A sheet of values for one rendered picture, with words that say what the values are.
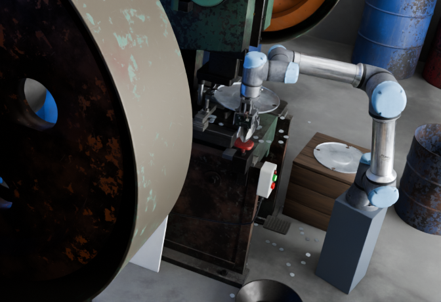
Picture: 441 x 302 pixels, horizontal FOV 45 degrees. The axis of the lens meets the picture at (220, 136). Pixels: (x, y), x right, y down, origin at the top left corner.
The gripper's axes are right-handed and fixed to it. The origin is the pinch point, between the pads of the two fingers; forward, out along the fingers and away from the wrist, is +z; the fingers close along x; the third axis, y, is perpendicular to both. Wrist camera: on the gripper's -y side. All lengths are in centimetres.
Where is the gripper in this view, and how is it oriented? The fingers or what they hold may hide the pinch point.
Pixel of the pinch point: (245, 138)
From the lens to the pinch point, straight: 206.9
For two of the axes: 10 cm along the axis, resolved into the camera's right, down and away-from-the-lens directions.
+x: 9.3, 2.7, -2.6
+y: -3.6, 4.4, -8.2
